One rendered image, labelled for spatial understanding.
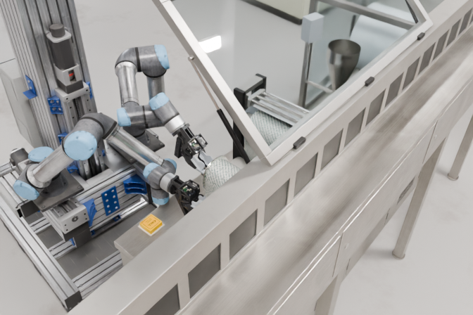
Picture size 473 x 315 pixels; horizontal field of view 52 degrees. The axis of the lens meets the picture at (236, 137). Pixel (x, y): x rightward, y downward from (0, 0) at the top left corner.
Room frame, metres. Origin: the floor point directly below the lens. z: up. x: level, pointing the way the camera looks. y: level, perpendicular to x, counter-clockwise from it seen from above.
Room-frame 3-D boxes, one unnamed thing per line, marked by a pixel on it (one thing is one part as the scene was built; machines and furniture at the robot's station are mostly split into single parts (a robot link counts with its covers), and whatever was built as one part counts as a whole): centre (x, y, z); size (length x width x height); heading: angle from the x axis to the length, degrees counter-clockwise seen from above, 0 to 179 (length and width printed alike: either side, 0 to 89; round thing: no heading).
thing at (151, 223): (1.39, 0.37, 0.91); 0.07 x 0.07 x 0.02; 51
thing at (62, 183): (1.70, 0.91, 0.87); 0.15 x 0.15 x 0.10
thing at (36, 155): (1.70, 0.91, 0.98); 0.13 x 0.12 x 0.14; 173
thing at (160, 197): (1.51, 0.33, 1.01); 0.11 x 0.08 x 0.11; 173
